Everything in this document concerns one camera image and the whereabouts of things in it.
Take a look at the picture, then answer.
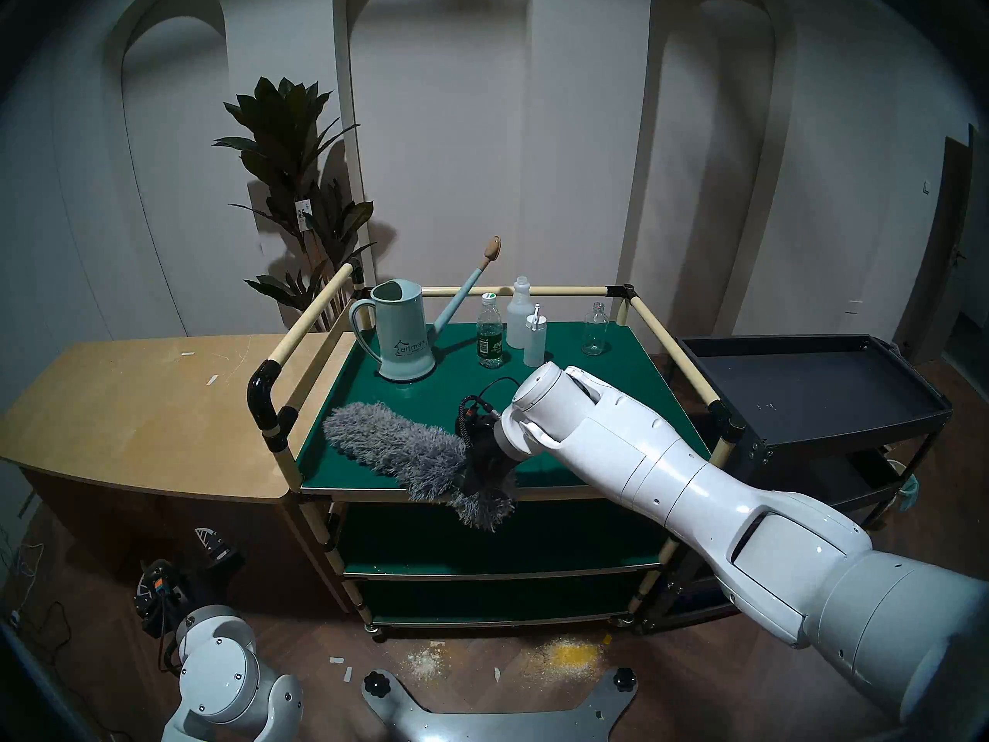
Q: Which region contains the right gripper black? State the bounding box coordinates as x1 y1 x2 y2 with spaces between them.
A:
457 427 517 495

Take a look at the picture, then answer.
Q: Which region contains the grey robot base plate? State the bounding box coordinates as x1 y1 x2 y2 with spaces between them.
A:
363 667 638 742

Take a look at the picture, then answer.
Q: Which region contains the green shelf cart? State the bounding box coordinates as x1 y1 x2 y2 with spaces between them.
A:
247 263 746 642

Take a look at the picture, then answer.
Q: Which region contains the dark door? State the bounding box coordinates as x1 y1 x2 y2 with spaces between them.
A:
896 126 989 362

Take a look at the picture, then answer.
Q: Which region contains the light blue watering can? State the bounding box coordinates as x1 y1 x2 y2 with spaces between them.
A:
349 237 503 382

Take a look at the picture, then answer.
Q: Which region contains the yellow powder spill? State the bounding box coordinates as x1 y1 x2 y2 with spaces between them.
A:
533 638 611 681

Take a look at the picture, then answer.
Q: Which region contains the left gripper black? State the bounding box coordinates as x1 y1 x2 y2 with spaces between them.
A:
134 526 244 633

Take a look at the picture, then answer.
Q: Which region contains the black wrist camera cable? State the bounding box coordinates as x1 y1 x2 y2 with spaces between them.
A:
458 376 522 428

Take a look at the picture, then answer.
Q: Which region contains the white opaque plastic bottle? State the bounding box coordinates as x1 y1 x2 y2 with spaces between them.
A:
506 277 534 349

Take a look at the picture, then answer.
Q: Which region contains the teal plastic container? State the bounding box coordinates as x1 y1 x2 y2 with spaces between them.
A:
889 462 922 513

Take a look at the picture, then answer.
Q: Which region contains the green label water bottle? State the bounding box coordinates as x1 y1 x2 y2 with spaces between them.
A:
476 292 505 369

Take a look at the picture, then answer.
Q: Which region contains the tall dark leafy plant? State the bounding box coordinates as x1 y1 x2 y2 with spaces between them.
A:
214 77 377 333

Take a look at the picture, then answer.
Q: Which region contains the black utility cart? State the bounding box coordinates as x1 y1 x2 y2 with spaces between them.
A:
641 335 953 633

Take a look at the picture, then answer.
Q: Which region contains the grey fluffy duster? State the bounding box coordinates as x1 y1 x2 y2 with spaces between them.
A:
323 402 517 533

